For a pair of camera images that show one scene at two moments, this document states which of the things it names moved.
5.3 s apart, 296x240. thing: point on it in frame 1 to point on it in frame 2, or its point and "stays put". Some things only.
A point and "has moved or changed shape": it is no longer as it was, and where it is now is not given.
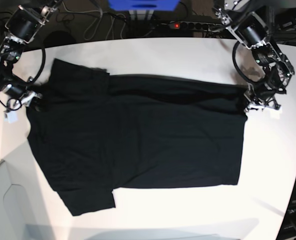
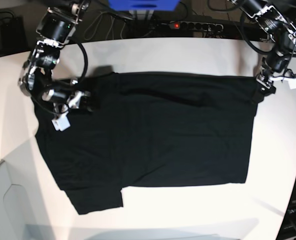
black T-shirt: (93, 133) has moved or changed shape
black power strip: (198, 26) stays put
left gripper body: (14, 93) to (63, 99)
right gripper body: (261, 95) to (271, 65)
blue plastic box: (143, 5) stays put
